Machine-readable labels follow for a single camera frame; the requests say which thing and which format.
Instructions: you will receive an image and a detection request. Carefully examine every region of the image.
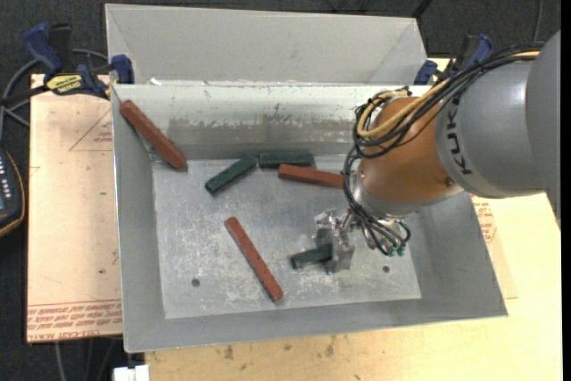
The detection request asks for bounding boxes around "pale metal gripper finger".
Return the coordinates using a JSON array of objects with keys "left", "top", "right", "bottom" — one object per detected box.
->
[
  {"left": 311, "top": 229, "right": 335, "bottom": 251},
  {"left": 327, "top": 242, "right": 356, "bottom": 276}
]

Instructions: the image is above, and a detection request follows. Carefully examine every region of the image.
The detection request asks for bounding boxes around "dark green block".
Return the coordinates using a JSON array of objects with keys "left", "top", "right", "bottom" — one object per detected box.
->
[
  {"left": 290, "top": 243, "right": 335, "bottom": 269},
  {"left": 258, "top": 152, "right": 316, "bottom": 170},
  {"left": 204, "top": 154, "right": 259, "bottom": 196}
]

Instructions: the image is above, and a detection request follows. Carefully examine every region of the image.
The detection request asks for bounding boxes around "red-brown flat block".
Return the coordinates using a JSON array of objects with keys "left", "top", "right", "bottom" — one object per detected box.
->
[
  {"left": 224, "top": 216, "right": 286, "bottom": 303},
  {"left": 277, "top": 162, "right": 346, "bottom": 190},
  {"left": 119, "top": 99, "right": 189, "bottom": 171}
]

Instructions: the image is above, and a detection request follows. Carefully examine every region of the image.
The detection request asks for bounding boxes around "grey metal bin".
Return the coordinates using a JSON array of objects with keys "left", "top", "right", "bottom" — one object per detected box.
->
[{"left": 104, "top": 3, "right": 509, "bottom": 354}]

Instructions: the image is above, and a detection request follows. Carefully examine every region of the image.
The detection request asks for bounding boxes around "brown cardboard board red print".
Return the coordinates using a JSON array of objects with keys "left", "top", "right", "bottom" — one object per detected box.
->
[{"left": 26, "top": 73, "right": 519, "bottom": 344}]

